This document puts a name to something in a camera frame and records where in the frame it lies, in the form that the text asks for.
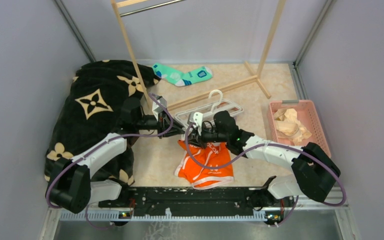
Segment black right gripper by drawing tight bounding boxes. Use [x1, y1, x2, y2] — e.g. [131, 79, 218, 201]
[184, 121, 229, 149]

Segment white plastic clip hanger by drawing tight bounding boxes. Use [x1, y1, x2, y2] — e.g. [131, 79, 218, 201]
[174, 89, 244, 127]

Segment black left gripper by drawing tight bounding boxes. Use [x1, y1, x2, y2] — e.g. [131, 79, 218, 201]
[134, 108, 185, 139]

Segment black floral blanket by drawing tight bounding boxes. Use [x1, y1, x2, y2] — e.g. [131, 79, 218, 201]
[44, 59, 161, 181]

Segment pink perforated plastic basket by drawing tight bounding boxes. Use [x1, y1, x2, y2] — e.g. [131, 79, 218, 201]
[267, 100, 332, 157]

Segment beige cloth in basket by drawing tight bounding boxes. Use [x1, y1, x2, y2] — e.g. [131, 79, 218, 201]
[273, 108, 313, 145]

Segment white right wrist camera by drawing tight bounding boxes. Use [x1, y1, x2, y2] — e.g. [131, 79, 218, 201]
[188, 111, 204, 135]

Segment wooden drying rack frame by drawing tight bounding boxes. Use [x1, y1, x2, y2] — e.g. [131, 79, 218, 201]
[110, 0, 287, 139]

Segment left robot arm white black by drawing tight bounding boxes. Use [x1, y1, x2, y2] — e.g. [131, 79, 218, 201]
[45, 95, 185, 214]

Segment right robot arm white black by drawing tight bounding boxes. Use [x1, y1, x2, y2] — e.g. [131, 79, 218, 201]
[185, 110, 341, 206]

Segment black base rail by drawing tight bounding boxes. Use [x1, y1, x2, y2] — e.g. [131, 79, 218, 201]
[98, 187, 294, 225]

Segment orange underwear white trim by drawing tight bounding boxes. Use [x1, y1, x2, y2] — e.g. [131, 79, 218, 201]
[174, 140, 235, 190]

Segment green patterned sock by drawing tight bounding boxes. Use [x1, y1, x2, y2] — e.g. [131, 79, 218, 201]
[152, 63, 213, 87]

